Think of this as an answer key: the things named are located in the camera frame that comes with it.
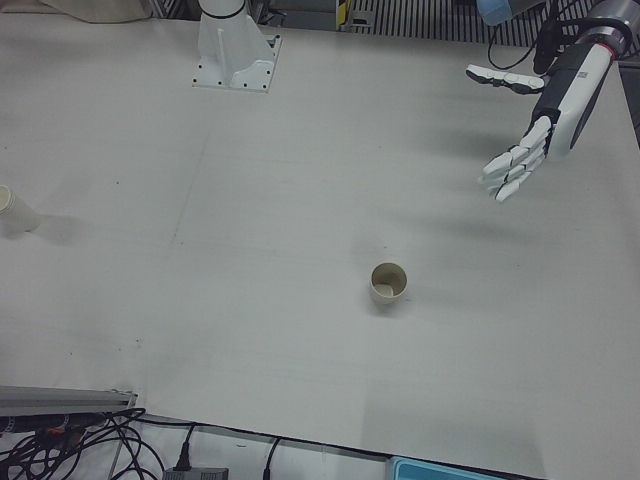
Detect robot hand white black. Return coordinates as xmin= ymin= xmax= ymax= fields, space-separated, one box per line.
xmin=465 ymin=42 xmax=615 ymax=204

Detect beige paper cup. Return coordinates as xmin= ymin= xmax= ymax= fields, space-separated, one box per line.
xmin=370 ymin=262 xmax=409 ymax=307

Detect white paper cup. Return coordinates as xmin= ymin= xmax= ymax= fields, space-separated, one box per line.
xmin=0 ymin=184 xmax=41 ymax=236

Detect blue plastic bin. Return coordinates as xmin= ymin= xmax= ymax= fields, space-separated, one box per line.
xmin=388 ymin=455 xmax=506 ymax=480

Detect beige cloth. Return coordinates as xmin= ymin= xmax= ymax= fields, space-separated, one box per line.
xmin=37 ymin=0 xmax=157 ymax=25

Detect black power brick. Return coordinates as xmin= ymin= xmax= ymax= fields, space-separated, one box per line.
xmin=162 ymin=464 xmax=230 ymax=480

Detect black power strip orange switches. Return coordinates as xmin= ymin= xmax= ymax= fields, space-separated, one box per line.
xmin=29 ymin=417 xmax=101 ymax=439

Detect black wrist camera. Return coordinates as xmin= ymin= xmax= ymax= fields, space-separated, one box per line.
xmin=531 ymin=19 xmax=562 ymax=75

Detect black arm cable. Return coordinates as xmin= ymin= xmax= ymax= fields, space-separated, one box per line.
xmin=487 ymin=0 xmax=560 ymax=71

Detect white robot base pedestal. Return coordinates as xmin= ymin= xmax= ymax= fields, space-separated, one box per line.
xmin=191 ymin=0 xmax=284 ymax=95

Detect aluminium frame post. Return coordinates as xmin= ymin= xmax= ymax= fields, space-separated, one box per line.
xmin=0 ymin=384 xmax=139 ymax=416

